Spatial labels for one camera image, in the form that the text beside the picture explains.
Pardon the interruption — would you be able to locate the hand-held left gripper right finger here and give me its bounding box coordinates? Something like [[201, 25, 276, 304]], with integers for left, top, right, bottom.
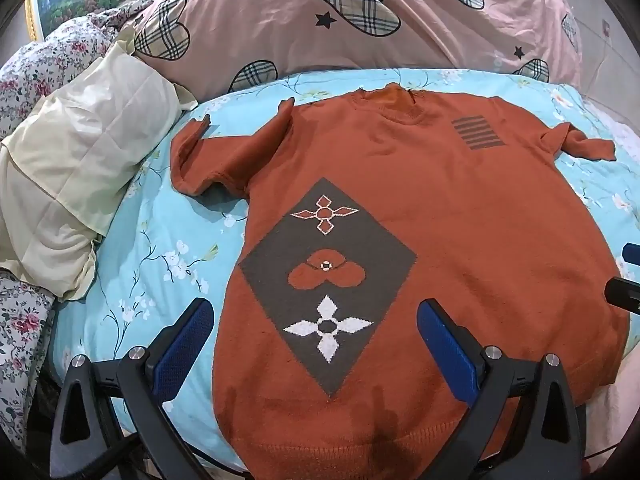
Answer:
[[416, 299, 586, 480]]

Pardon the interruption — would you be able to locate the light blue floral bedsheet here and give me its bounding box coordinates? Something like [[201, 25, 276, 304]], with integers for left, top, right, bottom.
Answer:
[[52, 67, 640, 476]]

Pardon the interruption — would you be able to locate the floral patterned pillow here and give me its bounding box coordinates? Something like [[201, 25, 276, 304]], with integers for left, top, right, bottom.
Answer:
[[0, 0, 151, 453]]

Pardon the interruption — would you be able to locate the cream pillow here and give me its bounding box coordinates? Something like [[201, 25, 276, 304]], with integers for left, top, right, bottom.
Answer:
[[0, 40, 198, 302]]

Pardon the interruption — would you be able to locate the orange patterned knit sweater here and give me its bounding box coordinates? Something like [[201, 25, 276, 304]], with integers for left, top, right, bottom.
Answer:
[[170, 84, 630, 480]]

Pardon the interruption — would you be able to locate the pink duvet with plaid hearts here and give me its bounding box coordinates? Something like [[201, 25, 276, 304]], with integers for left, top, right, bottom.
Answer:
[[132, 0, 583, 106]]

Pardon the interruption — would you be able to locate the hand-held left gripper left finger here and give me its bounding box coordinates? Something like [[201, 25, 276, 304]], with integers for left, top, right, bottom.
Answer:
[[48, 297, 216, 480]]

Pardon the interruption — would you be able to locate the black cable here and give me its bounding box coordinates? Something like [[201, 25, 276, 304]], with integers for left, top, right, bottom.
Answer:
[[47, 430, 143, 480]]

